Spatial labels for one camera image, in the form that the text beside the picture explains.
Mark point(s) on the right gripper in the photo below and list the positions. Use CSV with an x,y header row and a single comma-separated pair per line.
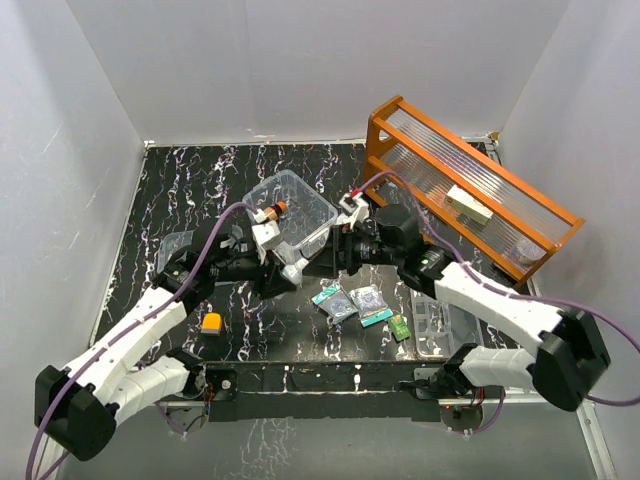
x,y
337,254

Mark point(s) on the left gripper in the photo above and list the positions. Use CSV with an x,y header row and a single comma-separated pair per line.
x,y
268,279

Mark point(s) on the clear plastic storage box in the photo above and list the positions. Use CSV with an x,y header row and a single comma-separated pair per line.
x,y
305,223

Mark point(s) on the blue sachet pack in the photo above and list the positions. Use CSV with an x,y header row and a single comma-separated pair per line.
x,y
336,303
370,304

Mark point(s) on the brown bottle orange cap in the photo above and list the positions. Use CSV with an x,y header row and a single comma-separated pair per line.
x,y
275,210

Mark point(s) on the white medicine carton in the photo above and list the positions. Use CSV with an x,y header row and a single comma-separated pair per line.
x,y
465,204

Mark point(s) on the white bottle green label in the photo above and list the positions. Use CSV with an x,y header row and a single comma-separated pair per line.
x,y
294,272

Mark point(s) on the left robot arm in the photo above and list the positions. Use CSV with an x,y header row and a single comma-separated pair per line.
x,y
80,405

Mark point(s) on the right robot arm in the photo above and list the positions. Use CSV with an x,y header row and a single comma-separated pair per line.
x,y
560,354

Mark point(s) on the yellow orange small box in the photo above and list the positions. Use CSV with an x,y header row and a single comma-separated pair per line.
x,y
212,324

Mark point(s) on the clear plastic box lid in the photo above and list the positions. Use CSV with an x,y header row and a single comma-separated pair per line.
x,y
170,244

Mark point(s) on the small green packet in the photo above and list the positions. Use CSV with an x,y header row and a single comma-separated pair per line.
x,y
399,327

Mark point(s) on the clear compartment tray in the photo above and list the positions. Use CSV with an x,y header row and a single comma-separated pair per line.
x,y
440,329

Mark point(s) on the orange wooden shelf rack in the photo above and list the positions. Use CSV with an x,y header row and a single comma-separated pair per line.
x,y
432,159

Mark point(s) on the clear tape roll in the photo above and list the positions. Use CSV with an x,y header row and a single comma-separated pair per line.
x,y
526,253

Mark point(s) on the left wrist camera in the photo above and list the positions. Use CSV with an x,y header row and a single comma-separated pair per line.
x,y
266,232

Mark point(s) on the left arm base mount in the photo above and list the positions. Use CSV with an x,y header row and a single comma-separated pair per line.
x,y
210,385

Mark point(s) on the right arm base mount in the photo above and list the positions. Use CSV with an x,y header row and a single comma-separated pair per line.
x,y
448,380

